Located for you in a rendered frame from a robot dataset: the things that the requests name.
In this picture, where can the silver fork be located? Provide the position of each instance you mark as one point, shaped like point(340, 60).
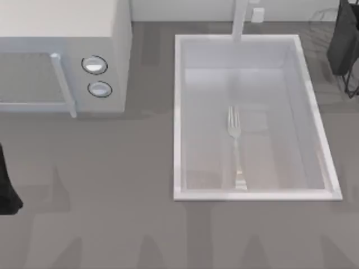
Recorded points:
point(237, 151)

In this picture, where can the white sink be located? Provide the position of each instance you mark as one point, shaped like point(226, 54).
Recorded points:
point(252, 117)

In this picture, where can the small microwave knob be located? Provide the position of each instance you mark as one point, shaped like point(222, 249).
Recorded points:
point(100, 89)

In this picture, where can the large microwave knob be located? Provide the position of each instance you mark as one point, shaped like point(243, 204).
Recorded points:
point(94, 65)

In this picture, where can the tall white tap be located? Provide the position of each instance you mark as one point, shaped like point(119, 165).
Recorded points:
point(239, 19)

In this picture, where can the pale microwave oven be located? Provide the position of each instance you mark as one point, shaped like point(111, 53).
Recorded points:
point(95, 28)

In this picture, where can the microwave oven door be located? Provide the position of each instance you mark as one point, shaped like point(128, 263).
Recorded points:
point(25, 78)

